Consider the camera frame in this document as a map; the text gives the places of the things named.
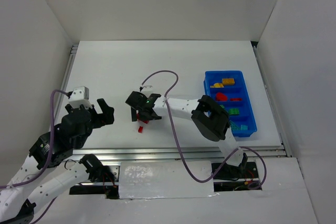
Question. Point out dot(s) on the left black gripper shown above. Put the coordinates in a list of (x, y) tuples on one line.
[(97, 115)]

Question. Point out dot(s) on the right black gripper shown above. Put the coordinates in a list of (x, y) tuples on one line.
[(139, 114)]

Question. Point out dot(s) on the large red lego brick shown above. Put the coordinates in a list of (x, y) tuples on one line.
[(143, 122)]

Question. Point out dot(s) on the yellow lego brick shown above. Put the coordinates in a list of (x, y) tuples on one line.
[(217, 85)]

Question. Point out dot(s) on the orange lego brick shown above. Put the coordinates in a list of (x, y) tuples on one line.
[(228, 81)]

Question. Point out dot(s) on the green square lego brick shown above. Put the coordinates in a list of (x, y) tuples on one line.
[(234, 112)]

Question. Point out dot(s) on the red flower lego piece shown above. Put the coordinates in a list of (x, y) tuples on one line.
[(221, 97)]

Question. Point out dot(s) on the light blue oval lego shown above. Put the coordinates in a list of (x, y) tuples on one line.
[(244, 127)]

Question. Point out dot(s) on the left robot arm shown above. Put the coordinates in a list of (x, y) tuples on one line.
[(27, 193)]

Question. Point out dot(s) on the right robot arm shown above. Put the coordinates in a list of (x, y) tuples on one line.
[(211, 120)]

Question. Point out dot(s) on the white foil cover plate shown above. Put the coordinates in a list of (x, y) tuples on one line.
[(154, 180)]

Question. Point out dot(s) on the blue compartment tray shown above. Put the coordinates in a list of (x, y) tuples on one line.
[(239, 90)]

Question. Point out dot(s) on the light blue long lego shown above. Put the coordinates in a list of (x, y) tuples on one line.
[(234, 126)]

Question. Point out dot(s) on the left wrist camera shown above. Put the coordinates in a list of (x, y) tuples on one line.
[(80, 96)]

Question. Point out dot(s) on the aluminium frame rail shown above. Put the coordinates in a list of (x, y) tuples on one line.
[(151, 154)]

